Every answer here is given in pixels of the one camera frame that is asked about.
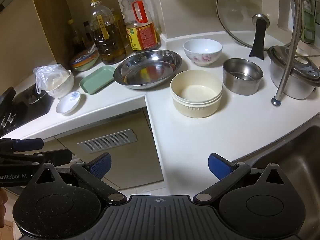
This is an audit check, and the small white blue-flower saucer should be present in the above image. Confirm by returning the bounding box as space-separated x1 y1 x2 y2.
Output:
56 91 81 115

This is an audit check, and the plain white bowl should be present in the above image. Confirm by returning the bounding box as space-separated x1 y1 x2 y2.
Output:
46 70 75 99

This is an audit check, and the colourful lidded bowl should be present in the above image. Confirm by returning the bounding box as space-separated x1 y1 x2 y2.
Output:
70 47 99 72

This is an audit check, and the person's left hand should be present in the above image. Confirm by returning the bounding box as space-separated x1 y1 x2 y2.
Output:
0 189 7 228

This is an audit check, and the small dark bottle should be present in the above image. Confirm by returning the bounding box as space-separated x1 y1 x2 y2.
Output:
82 21 95 49
67 19 84 53

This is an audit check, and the clear plastic bag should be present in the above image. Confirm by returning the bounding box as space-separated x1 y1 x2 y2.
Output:
33 64 69 93

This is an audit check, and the steel pot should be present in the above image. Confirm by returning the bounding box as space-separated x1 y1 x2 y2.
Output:
270 65 320 100

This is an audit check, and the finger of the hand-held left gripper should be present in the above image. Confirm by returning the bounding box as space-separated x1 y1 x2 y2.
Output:
0 138 44 153
0 149 73 167

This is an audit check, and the cream plastic bowl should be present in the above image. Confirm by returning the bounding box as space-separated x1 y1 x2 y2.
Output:
170 70 223 118

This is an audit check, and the black gas stove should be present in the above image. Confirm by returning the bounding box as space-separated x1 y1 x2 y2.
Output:
0 84 55 137

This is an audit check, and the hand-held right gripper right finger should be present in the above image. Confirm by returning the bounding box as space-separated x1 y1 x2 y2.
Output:
194 152 288 203

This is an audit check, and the green hanging holder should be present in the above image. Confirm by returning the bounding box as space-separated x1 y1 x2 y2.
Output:
301 0 317 44

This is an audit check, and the white floral ceramic bowl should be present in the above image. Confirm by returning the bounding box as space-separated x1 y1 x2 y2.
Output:
183 39 223 67

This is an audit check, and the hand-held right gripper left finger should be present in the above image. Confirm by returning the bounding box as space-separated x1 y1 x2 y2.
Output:
34 152 127 204

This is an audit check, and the glass lid with black handle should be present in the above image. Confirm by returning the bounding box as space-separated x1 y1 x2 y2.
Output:
216 0 300 60

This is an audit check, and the dark oil bottle yellow cap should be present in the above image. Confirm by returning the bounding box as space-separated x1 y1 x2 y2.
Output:
90 0 127 65

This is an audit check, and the thick metal hose with blue end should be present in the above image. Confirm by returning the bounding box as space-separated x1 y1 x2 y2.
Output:
271 0 305 107

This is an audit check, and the large shallow steel plate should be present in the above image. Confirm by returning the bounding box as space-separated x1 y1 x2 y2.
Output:
114 49 182 90

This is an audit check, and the beige cabinet door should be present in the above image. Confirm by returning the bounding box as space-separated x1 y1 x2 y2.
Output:
54 107 164 190

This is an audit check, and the straight-sided steel bowl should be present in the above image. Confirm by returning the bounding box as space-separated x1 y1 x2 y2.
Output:
222 58 264 95

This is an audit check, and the steel sink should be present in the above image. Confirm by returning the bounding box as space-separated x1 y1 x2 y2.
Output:
231 112 320 183

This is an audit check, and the green rectangular tray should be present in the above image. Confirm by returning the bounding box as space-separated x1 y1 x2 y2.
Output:
79 66 117 95

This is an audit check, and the red-handled bottle with yellow label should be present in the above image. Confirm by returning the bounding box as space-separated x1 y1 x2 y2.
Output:
122 0 162 53

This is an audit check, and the metal cabinet vent grille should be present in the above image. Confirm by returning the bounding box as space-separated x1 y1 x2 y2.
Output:
77 129 138 153

